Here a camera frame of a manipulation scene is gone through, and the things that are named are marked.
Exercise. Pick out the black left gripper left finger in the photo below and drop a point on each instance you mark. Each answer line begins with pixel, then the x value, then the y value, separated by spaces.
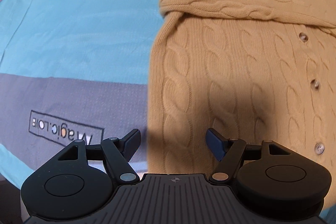
pixel 115 155

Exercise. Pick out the tan cable-knit cardigan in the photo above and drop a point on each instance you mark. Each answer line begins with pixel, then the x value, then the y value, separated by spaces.
pixel 252 69

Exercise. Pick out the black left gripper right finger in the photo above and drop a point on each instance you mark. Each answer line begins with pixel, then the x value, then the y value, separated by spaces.
pixel 231 155

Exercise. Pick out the blue grey printed bedsheet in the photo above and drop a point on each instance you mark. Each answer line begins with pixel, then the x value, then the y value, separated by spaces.
pixel 76 72

